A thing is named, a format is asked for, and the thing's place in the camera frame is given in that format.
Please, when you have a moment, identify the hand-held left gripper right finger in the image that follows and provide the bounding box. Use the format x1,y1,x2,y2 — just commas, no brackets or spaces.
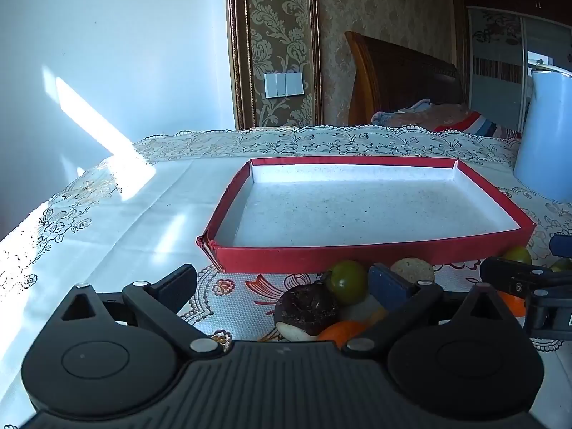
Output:
342,263,508,359

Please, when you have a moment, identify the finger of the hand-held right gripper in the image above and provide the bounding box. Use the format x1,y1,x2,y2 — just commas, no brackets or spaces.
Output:
480,257,572,296
549,233,572,260

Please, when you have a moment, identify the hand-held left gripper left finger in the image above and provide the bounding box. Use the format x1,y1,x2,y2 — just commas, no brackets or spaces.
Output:
57,263,222,359

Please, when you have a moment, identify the green tomato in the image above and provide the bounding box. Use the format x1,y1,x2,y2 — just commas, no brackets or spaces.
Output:
325,260,369,305
500,245,532,266

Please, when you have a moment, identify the eggplant piece with pale cut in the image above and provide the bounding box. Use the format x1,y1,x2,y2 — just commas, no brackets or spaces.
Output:
390,257,435,284

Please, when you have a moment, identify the orange tangerine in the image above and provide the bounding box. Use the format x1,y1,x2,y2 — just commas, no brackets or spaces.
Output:
317,320,369,349
498,292,528,318

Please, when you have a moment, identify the red shallow cardboard tray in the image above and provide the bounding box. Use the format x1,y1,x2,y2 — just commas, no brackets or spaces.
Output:
196,156,537,274

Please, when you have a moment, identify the dark brown doughnut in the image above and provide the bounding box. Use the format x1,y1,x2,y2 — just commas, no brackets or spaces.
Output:
273,283,340,342

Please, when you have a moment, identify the white electric kettle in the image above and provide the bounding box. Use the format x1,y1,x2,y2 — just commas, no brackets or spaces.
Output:
513,65,572,204

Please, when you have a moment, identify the red white blue striped pillow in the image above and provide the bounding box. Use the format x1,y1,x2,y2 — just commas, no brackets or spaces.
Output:
431,112,521,139

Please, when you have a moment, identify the pink blanket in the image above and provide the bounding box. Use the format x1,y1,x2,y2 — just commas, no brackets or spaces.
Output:
372,103,474,132

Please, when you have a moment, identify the light blue cloth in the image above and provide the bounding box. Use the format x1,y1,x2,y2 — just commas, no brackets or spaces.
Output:
395,98,432,114

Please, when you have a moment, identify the dark wardrobe with glass doors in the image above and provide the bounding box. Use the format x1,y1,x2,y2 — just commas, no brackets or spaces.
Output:
451,0,572,130

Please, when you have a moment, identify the brown wooden headboard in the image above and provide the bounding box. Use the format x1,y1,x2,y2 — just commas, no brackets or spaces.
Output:
344,31,465,126

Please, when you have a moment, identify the white wall light switch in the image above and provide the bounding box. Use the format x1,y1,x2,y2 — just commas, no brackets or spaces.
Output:
265,71,305,98

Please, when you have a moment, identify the gold framed floral wall panel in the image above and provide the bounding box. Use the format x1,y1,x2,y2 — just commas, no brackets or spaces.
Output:
225,0,323,131

